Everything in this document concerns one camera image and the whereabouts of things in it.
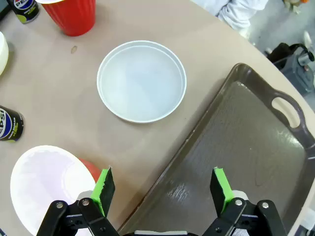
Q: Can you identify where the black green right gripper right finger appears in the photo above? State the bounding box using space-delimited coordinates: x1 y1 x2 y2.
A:
201 167 287 236

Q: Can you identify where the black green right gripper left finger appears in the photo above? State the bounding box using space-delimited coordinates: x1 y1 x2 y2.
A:
36 166 119 236

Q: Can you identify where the black Pepsi can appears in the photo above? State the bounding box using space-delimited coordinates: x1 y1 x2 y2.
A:
6 0 40 25
0 105 25 143

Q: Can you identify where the brown plastic serving tray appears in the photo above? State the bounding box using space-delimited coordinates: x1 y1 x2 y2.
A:
118 63 315 236

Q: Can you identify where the red plastic cup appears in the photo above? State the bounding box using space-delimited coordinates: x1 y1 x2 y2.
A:
9 145 103 236
35 0 96 37

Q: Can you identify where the black grey floor equipment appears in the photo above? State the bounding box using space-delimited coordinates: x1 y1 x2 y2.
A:
267 43 315 95

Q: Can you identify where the cream white bowl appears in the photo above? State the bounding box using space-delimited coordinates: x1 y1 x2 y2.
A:
0 31 10 76

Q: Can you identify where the white shoe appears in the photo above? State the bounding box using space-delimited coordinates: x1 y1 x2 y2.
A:
303 30 313 47

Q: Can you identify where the person's white sleeved arm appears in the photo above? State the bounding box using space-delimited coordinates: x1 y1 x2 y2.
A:
191 0 269 31

